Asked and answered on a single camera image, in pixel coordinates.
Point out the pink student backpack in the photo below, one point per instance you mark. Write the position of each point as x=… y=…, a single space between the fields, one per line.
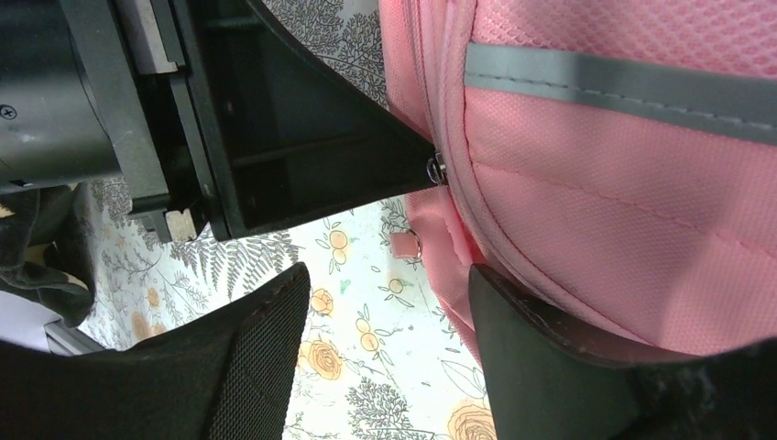
x=618 y=158

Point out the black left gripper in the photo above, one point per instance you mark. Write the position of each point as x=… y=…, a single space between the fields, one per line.
x=93 y=89

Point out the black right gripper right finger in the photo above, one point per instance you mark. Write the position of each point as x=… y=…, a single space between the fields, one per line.
x=550 y=375

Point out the floral table mat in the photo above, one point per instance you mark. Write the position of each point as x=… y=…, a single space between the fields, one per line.
x=378 y=357

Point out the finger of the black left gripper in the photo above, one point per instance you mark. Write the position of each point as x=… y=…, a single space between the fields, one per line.
x=278 y=138

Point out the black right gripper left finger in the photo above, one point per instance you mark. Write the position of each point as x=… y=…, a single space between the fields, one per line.
x=226 y=375

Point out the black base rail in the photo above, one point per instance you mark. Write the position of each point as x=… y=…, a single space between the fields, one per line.
x=69 y=342

